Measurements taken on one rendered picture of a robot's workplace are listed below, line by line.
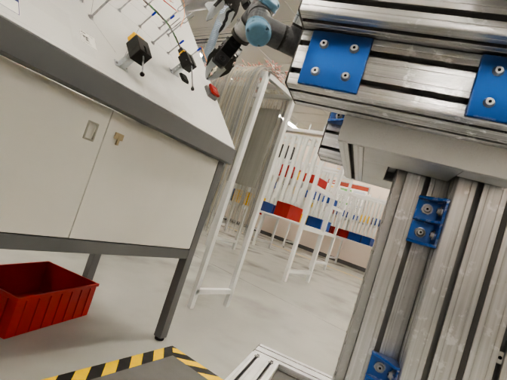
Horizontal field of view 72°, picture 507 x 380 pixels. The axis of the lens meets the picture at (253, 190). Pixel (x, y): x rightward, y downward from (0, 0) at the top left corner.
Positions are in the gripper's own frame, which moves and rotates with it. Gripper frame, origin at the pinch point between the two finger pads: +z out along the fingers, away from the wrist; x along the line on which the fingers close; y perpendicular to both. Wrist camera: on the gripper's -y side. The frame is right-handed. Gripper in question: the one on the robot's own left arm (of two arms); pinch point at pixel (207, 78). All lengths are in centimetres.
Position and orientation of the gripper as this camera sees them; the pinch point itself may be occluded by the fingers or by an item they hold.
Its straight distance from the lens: 135.4
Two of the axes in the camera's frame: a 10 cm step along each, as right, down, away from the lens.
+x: -7.6, -5.8, -3.0
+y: 2.3, -6.6, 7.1
